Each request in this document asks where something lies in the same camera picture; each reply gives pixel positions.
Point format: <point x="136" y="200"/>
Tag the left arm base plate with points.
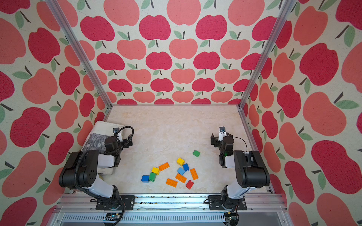
<point x="128" y="201"/>

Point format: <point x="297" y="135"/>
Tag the right aluminium frame post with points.
<point x="271" y="42"/>

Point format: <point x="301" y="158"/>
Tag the green lego brick left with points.
<point x="152" y="177"/>

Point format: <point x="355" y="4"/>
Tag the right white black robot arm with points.
<point x="250" y="170"/>

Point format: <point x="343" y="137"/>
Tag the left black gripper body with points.
<point x="124" y="144"/>

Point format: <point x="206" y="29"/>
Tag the aluminium frame post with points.
<point x="79" y="51"/>
<point x="271" y="42"/>

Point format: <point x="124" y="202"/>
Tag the green square lego brick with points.
<point x="196" y="153"/>

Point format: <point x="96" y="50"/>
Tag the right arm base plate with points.
<point x="218" y="203"/>

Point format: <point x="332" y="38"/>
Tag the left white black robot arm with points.
<point x="81" y="170"/>

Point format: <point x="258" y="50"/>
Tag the orange lego plate bottom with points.
<point x="171" y="182"/>

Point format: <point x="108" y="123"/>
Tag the red lego brick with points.
<point x="189" y="184"/>

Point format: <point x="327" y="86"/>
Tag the left aluminium frame post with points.
<point x="79" y="51"/>

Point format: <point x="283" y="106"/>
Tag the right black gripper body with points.
<point x="218" y="143"/>

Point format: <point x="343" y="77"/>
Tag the front aluminium rail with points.
<point x="256" y="209"/>

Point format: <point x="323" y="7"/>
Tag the yellow lego brick left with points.
<point x="155" y="170"/>

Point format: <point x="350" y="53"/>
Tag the dark blue lego brick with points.
<point x="186" y="167"/>

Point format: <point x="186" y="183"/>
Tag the light blue lego brick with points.
<point x="181" y="171"/>

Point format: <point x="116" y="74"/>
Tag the yellow square lego brick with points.
<point x="180" y="161"/>

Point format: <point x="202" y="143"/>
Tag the blue lego brick left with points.
<point x="145" y="178"/>

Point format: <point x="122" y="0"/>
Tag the folded beige printed cloth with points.
<point x="101" y="138"/>

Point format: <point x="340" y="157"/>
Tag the orange lego plate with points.
<point x="164" y="166"/>
<point x="171" y="182"/>
<point x="181" y="178"/>
<point x="194" y="174"/>

